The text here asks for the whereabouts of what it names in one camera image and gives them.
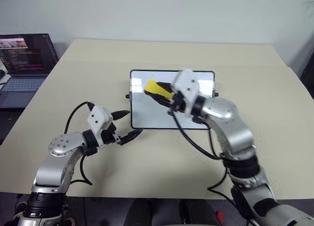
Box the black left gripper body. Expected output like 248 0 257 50
99 122 122 148

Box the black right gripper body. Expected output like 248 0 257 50
167 91 187 115

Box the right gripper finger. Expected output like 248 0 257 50
144 90 174 108
157 81 176 90

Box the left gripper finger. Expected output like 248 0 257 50
120 128 144 146
111 110 131 120

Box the yellow sponge eraser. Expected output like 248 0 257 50
144 79 176 101

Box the black-framed small whiteboard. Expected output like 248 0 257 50
125 69 219 131

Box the dark side desk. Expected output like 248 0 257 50
0 107 26 146

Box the dark open laptop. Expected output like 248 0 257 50
0 33 60 111

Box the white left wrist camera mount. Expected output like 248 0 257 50
87 106 114 149

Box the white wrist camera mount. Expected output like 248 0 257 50
87 106 114 149
172 68 201 119

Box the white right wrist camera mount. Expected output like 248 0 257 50
172 68 201 119

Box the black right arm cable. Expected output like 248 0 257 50
168 111 236 202

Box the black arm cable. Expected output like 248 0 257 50
168 111 236 202
64 101 96 187

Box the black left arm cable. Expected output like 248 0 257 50
64 101 96 187

